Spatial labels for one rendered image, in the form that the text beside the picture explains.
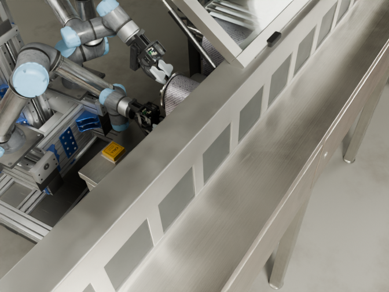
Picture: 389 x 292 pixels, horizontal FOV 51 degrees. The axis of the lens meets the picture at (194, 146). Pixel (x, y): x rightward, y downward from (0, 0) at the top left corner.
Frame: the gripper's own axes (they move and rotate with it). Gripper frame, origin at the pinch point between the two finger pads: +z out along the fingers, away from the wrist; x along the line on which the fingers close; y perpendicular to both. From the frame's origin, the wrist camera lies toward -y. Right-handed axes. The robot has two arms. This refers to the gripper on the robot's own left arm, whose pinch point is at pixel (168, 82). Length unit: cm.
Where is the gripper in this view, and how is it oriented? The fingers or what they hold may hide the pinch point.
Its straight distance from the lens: 152.6
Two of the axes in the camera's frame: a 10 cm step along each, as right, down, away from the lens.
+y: 4.9, -2.3, -8.4
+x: 5.8, -6.4, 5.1
